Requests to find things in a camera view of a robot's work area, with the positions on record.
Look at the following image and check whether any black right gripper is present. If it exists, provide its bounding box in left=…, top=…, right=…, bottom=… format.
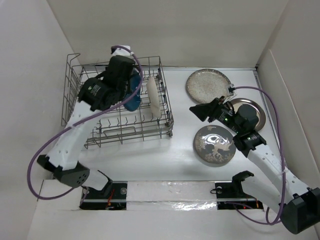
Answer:
left=189, top=95, right=242, bottom=135

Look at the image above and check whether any cream divided plate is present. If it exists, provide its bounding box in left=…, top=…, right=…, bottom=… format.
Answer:
left=146, top=76, right=161, bottom=119

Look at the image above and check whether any blue shell shaped dish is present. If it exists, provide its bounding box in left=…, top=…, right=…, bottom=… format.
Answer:
left=123, top=69, right=141, bottom=112

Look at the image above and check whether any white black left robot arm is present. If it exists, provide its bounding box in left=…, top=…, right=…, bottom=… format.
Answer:
left=37, top=55, right=135, bottom=199

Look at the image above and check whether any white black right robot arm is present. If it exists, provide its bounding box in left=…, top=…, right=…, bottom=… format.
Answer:
left=189, top=97, right=320, bottom=235

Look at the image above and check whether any speckled beige round plate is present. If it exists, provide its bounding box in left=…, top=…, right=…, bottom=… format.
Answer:
left=185, top=68, right=231, bottom=104

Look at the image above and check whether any silver metal plate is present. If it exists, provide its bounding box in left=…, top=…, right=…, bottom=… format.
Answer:
left=230, top=98, right=266, bottom=132

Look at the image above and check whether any grey tree pattern plate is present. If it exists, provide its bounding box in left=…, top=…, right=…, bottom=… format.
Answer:
left=193, top=125, right=237, bottom=165

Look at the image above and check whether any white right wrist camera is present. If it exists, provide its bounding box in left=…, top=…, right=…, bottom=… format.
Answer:
left=224, top=84, right=237, bottom=102

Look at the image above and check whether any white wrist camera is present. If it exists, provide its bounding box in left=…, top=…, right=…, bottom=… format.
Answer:
left=224, top=84, right=237, bottom=102
left=110, top=45, right=132, bottom=57

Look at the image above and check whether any grey wire dish rack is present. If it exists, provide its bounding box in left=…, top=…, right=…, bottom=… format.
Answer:
left=61, top=53, right=174, bottom=148

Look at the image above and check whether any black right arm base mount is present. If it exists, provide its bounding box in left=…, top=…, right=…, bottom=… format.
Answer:
left=210, top=170, right=264, bottom=210

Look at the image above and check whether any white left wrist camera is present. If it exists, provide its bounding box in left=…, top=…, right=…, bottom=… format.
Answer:
left=110, top=45, right=132, bottom=57

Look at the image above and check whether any silver metal rail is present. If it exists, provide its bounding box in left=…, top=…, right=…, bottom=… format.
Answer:
left=83, top=198, right=258, bottom=203

